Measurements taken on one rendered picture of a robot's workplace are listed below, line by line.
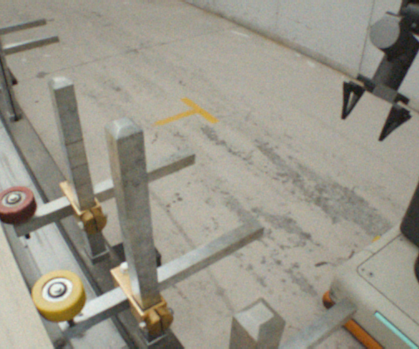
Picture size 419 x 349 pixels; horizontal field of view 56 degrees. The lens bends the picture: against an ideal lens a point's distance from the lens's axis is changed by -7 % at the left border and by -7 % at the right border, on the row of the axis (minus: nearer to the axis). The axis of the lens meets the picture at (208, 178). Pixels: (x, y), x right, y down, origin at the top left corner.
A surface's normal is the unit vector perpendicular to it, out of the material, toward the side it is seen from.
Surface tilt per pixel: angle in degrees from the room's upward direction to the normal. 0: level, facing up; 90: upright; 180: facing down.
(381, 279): 0
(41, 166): 0
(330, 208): 0
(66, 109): 90
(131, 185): 90
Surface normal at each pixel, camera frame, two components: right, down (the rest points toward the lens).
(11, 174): 0.02, -0.77
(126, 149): 0.58, 0.52
